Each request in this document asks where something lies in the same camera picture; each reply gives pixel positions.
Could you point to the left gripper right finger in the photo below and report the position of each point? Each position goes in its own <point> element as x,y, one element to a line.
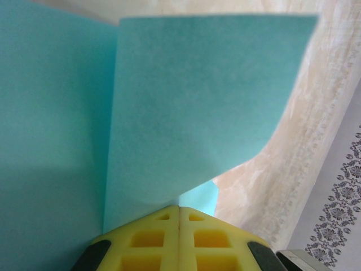
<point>189,240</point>

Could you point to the aluminium side rail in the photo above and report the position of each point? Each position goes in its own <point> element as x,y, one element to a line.
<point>299,259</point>

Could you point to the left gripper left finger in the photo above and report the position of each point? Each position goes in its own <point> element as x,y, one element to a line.
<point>169,240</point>

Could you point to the light blue cloth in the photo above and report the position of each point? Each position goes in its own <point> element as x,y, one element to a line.
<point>183,98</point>

